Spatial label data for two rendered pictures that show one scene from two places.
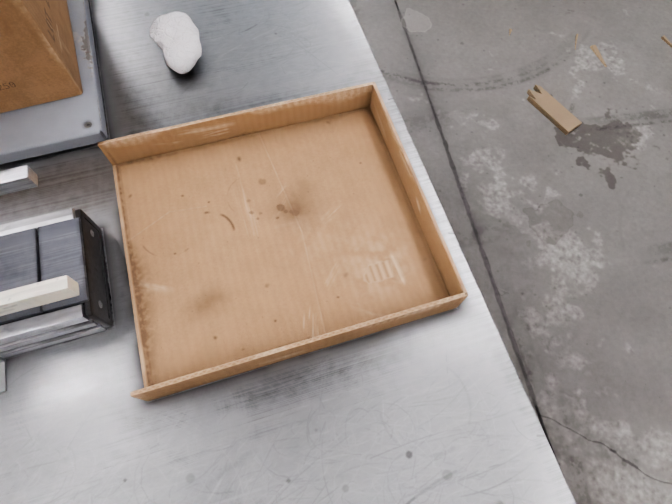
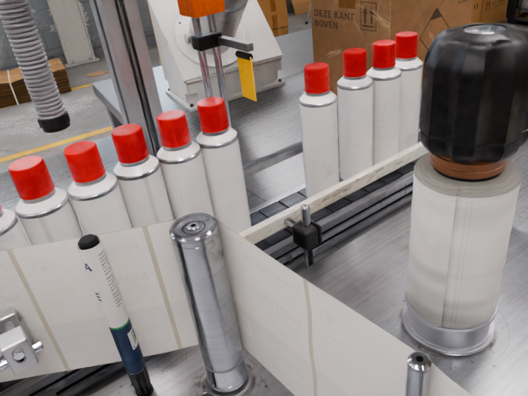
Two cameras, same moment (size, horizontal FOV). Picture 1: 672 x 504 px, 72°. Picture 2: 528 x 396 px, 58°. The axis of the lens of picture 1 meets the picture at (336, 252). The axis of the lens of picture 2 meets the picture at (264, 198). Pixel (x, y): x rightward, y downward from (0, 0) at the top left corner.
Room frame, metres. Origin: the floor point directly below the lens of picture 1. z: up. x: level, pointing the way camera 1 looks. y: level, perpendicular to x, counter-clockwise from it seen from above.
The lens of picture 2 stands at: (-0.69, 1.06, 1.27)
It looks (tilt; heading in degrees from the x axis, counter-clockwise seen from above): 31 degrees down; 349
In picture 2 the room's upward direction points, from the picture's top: 7 degrees counter-clockwise
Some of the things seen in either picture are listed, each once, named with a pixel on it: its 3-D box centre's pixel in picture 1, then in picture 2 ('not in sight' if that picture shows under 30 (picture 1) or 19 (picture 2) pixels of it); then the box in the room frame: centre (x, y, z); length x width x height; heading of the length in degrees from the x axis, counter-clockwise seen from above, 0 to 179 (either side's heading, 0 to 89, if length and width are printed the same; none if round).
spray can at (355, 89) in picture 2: not in sight; (355, 119); (-0.07, 0.78, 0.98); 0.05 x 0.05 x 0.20
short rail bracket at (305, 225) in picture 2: not in sight; (308, 243); (-0.21, 0.91, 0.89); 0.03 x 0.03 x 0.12; 21
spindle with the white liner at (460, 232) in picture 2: not in sight; (461, 203); (-0.39, 0.82, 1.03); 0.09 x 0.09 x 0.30
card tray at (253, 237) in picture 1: (273, 223); not in sight; (0.21, 0.06, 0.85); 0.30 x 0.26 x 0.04; 111
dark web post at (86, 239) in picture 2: not in sight; (119, 324); (-0.37, 1.14, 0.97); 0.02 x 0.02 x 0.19
